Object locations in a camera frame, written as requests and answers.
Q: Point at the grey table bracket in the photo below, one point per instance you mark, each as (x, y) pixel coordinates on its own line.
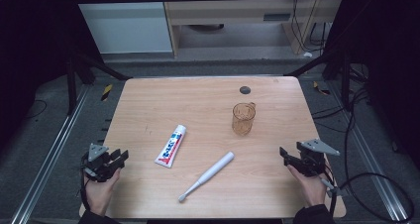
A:
(341, 192)

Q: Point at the clear amber cup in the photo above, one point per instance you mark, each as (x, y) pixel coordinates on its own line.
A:
(243, 121)

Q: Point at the dark round table grommet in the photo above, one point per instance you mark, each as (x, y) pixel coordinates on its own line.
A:
(245, 90)

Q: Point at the person's right hand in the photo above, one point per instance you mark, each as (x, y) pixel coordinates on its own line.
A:
(312, 189)

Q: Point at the person's left hand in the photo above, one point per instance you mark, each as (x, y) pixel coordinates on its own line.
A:
(100, 194)

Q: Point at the white electric toothbrush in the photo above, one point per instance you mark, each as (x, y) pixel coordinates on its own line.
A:
(208, 176)

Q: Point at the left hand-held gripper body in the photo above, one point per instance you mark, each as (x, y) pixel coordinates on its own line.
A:
(97, 166)

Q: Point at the white cabinet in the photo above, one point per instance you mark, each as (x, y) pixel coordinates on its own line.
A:
(125, 25)

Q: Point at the aluminium floor rail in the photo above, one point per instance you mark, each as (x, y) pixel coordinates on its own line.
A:
(373, 164)
(49, 158)

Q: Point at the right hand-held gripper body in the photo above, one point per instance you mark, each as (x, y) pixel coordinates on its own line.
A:
(310, 161)

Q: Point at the white toothpaste tube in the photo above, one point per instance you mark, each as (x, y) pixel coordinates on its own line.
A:
(171, 147)

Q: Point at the small white floor object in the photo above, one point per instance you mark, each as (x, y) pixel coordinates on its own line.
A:
(307, 55)

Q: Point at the yellow black tape strip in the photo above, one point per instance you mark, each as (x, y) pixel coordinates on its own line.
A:
(321, 89)
(106, 92)

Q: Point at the black metal stand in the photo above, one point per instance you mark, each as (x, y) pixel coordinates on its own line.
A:
(71, 85)
(345, 82)

